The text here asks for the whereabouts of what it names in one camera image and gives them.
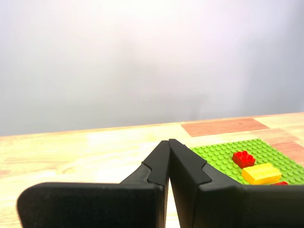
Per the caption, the yellow rectangular brick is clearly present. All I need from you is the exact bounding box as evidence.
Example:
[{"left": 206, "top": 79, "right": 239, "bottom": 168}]
[{"left": 241, "top": 162, "right": 283, "bottom": 185}]

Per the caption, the green studded baseplate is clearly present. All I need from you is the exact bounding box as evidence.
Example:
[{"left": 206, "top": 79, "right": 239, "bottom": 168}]
[{"left": 190, "top": 138, "right": 304, "bottom": 186}]

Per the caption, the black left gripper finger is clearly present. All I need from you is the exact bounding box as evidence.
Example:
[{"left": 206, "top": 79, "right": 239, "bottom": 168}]
[
  {"left": 169, "top": 139, "right": 304, "bottom": 228},
  {"left": 16, "top": 141, "right": 170, "bottom": 228}
]

